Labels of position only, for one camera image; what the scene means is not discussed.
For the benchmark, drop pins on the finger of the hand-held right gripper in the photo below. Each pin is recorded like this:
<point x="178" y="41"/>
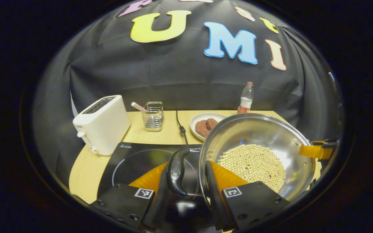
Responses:
<point x="316" y="151"/>

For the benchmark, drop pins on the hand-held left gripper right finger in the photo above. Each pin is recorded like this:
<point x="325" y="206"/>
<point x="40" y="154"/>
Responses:
<point x="214" y="194"/>

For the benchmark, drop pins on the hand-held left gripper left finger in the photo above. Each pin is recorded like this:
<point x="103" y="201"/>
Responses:
<point x="159" y="200"/>

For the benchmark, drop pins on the black induction cooktop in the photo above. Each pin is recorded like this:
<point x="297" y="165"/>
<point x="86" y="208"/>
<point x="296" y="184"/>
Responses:
<point x="134" y="161"/>

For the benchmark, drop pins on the pile of soybeans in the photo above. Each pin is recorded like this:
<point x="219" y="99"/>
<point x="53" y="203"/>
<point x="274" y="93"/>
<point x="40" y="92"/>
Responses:
<point x="254" y="165"/>

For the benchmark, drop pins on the brown meat patty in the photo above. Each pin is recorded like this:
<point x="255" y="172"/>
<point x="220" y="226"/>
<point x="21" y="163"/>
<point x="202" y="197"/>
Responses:
<point x="202" y="128"/>
<point x="212" y="123"/>

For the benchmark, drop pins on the white round plate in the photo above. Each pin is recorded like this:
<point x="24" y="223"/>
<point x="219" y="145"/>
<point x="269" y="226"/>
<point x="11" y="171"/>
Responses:
<point x="202" y="116"/>

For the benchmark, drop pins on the plastic water bottle red label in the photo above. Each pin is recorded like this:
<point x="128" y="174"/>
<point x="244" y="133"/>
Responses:
<point x="245" y="100"/>

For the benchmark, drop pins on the white toaster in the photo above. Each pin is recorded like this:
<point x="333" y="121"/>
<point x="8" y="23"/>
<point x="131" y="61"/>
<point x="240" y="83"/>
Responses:
<point x="104" y="126"/>

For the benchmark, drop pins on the pink straw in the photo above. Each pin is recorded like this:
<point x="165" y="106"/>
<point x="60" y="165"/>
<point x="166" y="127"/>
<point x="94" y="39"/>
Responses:
<point x="138" y="106"/>

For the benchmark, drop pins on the black backdrop cloth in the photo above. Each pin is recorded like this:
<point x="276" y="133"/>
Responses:
<point x="173" y="77"/>

